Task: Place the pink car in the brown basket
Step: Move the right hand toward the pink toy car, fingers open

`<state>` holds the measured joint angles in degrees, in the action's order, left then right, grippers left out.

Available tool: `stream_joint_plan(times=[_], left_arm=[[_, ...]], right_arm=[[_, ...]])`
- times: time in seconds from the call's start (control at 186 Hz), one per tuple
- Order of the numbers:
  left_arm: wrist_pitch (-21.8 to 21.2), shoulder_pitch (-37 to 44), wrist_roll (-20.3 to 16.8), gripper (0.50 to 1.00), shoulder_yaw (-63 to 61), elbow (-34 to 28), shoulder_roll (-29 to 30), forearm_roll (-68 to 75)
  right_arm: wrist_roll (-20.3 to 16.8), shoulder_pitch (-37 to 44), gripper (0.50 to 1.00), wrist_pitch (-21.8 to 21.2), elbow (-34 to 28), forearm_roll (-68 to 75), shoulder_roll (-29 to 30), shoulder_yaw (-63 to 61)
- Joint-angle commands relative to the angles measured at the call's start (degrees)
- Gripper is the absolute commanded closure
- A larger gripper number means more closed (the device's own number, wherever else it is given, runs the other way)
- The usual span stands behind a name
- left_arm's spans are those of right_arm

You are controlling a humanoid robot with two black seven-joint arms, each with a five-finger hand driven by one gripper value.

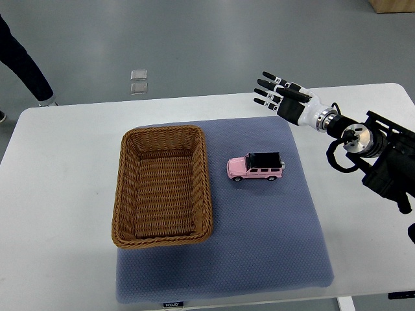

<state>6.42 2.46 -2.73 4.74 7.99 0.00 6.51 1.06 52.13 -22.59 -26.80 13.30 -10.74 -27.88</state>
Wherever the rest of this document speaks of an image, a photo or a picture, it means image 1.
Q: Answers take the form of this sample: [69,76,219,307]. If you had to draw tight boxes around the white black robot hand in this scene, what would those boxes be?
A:
[254,71,334,132]

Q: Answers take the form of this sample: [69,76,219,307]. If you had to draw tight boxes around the pink toy car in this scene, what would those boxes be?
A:
[226,152,285,181]

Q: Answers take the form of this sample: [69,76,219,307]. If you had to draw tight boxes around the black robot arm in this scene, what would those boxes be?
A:
[254,72,414,214]

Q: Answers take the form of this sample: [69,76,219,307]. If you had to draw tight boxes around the brown wicker basket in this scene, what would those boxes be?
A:
[112,125,213,249]

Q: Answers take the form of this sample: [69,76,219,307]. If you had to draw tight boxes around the wooden box corner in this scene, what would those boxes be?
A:
[369,0,415,14]

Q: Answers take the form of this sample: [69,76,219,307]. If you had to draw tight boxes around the blue-grey cushion mat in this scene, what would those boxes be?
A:
[117,117,334,304]

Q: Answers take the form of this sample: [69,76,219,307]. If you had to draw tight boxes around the lower metal floor plate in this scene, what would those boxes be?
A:
[130,82,148,95]

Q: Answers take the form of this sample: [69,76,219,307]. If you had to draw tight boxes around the metal floor plate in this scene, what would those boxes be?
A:
[130,82,148,95]
[130,69,147,81]

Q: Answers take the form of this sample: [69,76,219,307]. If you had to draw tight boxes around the upper metal floor plate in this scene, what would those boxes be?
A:
[130,69,147,81]

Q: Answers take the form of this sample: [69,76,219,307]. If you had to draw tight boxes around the white table leg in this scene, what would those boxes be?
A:
[337,296,356,311]

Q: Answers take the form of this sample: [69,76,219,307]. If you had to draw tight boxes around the black table control panel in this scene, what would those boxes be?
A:
[388,291,415,300]

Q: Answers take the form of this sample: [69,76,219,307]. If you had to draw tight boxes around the person's dark trouser leg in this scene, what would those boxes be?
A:
[1,17,58,106]

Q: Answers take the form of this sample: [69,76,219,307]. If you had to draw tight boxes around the dark shoe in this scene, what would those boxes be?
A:
[0,111,6,122]

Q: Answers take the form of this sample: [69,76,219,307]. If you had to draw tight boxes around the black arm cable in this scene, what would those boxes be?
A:
[326,102,361,172]

